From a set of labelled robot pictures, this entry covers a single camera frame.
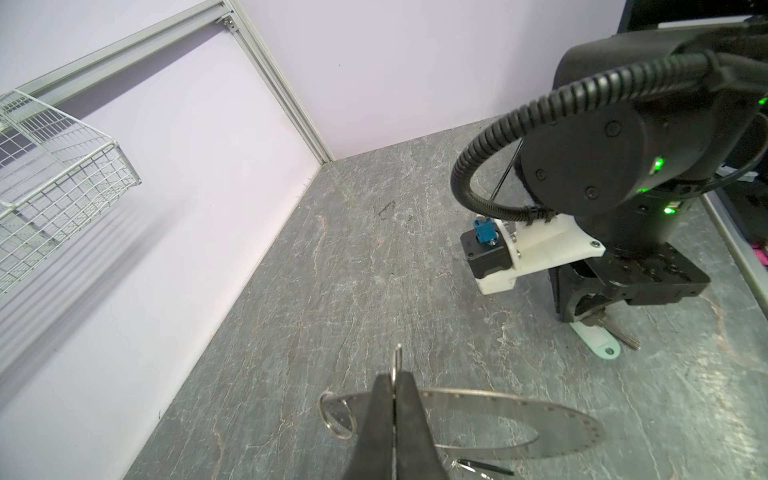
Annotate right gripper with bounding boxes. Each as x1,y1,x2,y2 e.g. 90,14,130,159
549,243,711,324

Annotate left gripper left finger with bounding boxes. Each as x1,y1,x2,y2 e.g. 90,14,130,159
343,374,395,480

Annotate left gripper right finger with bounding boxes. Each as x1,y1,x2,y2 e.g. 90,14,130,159
394,371,448,480

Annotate large toothed metal keyring disc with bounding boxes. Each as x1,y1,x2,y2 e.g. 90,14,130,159
317,343,606,463

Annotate key with black tag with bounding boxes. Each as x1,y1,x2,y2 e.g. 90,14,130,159
450,459,518,480

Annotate key with white-green tag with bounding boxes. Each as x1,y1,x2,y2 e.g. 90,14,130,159
570,318,641,360

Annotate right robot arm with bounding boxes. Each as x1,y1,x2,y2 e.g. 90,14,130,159
450,1,767,322

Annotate aluminium rail with coloured beads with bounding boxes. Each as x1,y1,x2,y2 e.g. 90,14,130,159
701,192,767,315

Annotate white wire shelf basket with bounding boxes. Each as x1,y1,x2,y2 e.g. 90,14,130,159
1,90,141,294

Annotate aluminium frame profiles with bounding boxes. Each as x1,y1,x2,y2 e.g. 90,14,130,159
0,0,335,164

